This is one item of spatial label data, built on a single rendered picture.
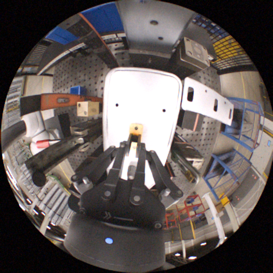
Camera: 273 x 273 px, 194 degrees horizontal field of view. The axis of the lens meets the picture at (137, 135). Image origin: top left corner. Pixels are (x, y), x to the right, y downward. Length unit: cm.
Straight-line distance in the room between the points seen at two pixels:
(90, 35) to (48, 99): 19
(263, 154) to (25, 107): 807
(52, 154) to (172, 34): 34
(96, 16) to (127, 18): 12
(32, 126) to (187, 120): 82
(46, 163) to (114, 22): 36
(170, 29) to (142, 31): 6
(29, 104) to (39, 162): 10
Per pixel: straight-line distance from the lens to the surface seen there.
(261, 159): 799
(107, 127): 25
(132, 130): 22
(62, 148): 20
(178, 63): 27
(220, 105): 36
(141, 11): 19
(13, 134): 63
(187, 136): 66
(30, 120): 69
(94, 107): 22
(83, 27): 27
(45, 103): 17
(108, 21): 30
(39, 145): 27
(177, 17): 20
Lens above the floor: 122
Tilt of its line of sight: 69 degrees down
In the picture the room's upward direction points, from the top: 173 degrees counter-clockwise
